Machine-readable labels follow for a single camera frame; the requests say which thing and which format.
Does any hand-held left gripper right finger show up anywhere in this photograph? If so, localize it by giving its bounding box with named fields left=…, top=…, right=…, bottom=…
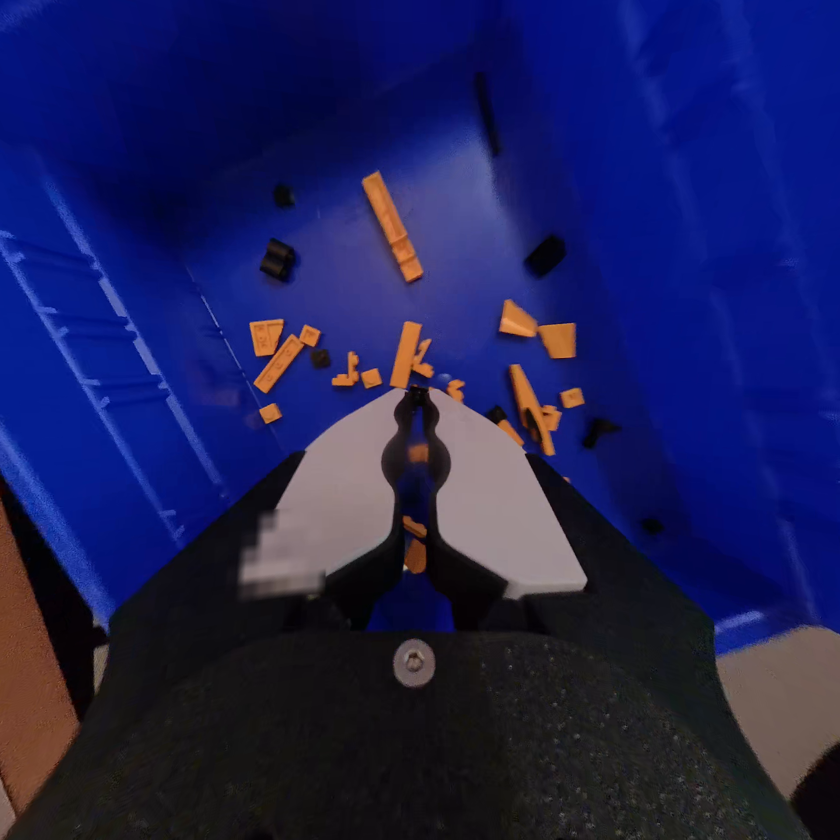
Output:
left=425, top=388, right=588, bottom=601

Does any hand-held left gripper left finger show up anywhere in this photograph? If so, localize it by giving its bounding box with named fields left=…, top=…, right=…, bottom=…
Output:
left=274, top=388, right=410, bottom=580

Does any heap of orange lego parts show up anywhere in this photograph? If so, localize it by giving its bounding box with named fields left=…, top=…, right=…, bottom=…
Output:
left=249, top=171, right=586, bottom=575

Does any blue plastic storage bin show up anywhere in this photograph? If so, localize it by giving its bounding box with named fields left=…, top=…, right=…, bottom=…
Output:
left=0, top=0, right=840, bottom=657

